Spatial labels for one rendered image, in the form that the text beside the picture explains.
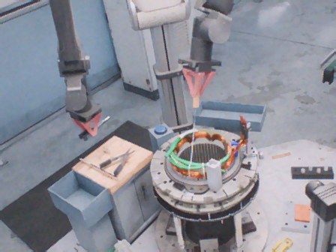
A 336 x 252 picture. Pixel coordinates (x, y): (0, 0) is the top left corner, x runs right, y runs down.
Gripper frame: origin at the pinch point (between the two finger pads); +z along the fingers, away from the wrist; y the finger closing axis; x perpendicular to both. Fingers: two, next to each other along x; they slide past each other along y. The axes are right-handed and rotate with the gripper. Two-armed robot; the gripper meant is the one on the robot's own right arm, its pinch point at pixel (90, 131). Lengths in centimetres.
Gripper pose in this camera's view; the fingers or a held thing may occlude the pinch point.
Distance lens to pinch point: 124.1
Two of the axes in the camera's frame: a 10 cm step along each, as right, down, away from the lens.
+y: 7.6, 2.9, -5.8
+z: 1.4, 8.0, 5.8
